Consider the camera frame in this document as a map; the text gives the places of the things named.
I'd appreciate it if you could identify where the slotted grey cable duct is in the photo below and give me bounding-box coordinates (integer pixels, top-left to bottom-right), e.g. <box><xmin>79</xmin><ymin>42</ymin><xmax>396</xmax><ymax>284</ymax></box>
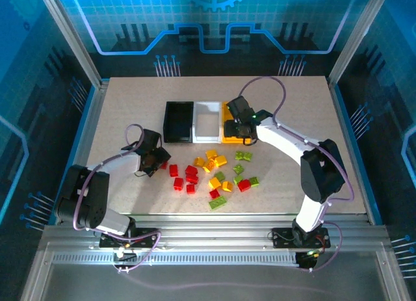
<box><xmin>51</xmin><ymin>254</ymin><xmax>300</xmax><ymax>267</ymax></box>

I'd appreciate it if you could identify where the white plastic container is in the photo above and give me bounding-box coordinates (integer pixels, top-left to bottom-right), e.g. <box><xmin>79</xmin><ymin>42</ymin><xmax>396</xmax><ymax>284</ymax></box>
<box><xmin>192</xmin><ymin>101</ymin><xmax>225</xmax><ymax>144</ymax></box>

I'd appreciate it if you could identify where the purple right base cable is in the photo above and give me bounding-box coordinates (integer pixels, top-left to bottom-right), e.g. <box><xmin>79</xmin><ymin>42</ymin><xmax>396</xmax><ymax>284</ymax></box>
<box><xmin>305</xmin><ymin>221</ymin><xmax>344</xmax><ymax>273</ymax></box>

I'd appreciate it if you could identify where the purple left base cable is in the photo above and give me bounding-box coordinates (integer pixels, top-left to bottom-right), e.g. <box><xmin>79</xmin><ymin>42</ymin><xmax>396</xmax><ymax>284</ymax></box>
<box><xmin>112</xmin><ymin>234</ymin><xmax>163</xmax><ymax>275</ymax></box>

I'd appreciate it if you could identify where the aluminium frame cross rail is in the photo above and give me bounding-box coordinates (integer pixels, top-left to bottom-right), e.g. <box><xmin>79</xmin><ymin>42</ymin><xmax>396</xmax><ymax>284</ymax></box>
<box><xmin>42</xmin><ymin>213</ymin><xmax>389</xmax><ymax>250</ymax></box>

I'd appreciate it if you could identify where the aluminium frame side rail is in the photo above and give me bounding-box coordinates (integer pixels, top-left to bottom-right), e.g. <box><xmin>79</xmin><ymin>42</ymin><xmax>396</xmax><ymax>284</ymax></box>
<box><xmin>53</xmin><ymin>79</ymin><xmax>110</xmax><ymax>224</ymax></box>
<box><xmin>326</xmin><ymin>78</ymin><xmax>384</xmax><ymax>224</ymax></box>

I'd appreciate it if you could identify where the long thin purple cable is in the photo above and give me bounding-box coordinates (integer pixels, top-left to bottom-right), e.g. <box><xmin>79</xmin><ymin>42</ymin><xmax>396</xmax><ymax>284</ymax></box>
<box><xmin>122</xmin><ymin>274</ymin><xmax>329</xmax><ymax>295</ymax></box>

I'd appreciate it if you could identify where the black plastic container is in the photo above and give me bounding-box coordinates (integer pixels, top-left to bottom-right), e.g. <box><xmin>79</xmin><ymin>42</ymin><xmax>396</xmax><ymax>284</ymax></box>
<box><xmin>163</xmin><ymin>101</ymin><xmax>195</xmax><ymax>144</ymax></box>

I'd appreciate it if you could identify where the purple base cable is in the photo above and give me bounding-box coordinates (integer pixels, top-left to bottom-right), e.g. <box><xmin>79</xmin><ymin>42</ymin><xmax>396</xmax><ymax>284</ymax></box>
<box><xmin>305</xmin><ymin>221</ymin><xmax>344</xmax><ymax>273</ymax></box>
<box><xmin>112</xmin><ymin>234</ymin><xmax>163</xmax><ymax>275</ymax></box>

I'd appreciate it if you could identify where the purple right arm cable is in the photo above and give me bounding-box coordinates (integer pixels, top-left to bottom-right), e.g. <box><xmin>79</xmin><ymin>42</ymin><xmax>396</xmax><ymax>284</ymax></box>
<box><xmin>238</xmin><ymin>75</ymin><xmax>356</xmax><ymax>207</ymax></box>

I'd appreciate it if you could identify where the yellow plastic container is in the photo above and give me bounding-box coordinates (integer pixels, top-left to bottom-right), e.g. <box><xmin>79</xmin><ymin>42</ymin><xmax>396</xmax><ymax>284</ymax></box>
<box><xmin>220</xmin><ymin>101</ymin><xmax>253</xmax><ymax>145</ymax></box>

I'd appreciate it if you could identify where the aluminium frame post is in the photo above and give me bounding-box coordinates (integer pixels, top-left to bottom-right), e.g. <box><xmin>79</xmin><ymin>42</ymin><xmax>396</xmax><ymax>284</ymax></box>
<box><xmin>35</xmin><ymin>0</ymin><xmax>110</xmax><ymax>89</ymax></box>
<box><xmin>327</xmin><ymin>0</ymin><xmax>393</xmax><ymax>89</ymax></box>

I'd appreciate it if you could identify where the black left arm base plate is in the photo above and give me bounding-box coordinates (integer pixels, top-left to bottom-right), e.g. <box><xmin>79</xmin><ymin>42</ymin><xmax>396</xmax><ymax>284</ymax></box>
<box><xmin>99</xmin><ymin>228</ymin><xmax>162</xmax><ymax>250</ymax></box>

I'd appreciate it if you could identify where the long green lego brick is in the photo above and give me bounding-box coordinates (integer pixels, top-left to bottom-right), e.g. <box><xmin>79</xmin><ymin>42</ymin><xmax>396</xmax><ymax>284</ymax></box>
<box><xmin>208</xmin><ymin>196</ymin><xmax>228</xmax><ymax>211</ymax></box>

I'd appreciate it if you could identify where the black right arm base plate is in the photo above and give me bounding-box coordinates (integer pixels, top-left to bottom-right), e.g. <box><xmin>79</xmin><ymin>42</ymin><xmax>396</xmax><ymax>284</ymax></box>
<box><xmin>272</xmin><ymin>228</ymin><xmax>331</xmax><ymax>249</ymax></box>

